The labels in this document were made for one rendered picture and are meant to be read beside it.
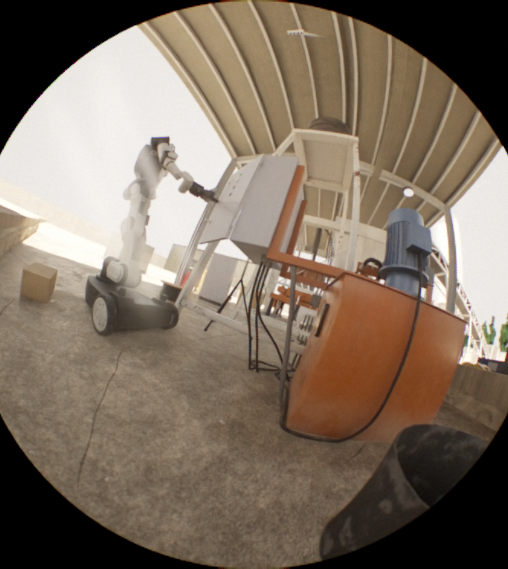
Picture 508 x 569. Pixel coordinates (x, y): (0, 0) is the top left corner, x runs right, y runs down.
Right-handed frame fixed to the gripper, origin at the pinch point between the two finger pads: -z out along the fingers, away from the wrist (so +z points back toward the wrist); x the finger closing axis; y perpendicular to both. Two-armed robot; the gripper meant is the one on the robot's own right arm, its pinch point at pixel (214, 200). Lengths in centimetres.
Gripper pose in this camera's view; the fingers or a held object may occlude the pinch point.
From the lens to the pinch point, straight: 125.2
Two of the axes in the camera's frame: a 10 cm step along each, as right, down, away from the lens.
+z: -7.3, -3.1, -6.1
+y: -3.2, 9.4, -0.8
